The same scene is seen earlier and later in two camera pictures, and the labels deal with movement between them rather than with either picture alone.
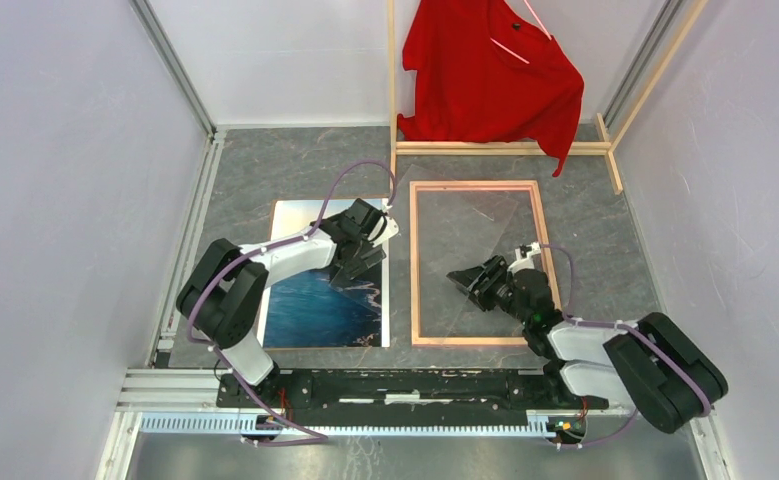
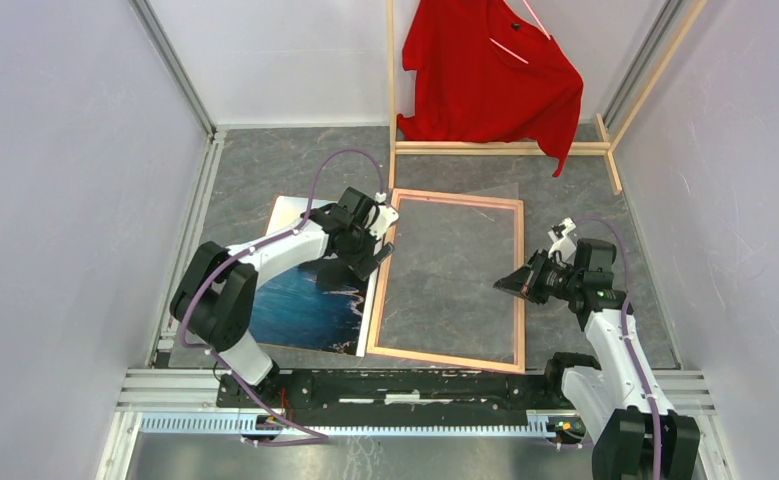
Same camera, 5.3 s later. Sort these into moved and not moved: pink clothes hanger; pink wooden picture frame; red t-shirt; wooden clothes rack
Moved: pink wooden picture frame
Not moved: pink clothes hanger; red t-shirt; wooden clothes rack
